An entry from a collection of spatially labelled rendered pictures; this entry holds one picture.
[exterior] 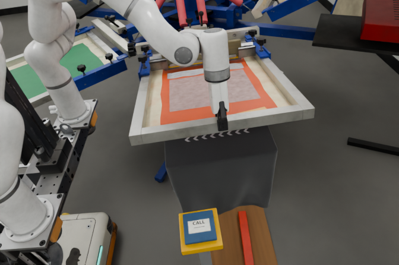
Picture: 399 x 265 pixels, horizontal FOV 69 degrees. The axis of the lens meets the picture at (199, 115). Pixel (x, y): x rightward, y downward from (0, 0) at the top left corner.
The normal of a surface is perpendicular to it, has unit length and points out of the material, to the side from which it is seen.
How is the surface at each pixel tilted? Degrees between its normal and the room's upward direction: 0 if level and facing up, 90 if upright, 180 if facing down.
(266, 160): 93
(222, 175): 92
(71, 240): 0
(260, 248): 0
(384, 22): 0
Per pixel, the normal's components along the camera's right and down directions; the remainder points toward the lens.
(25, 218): 0.73, 0.41
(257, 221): -0.10, -0.73
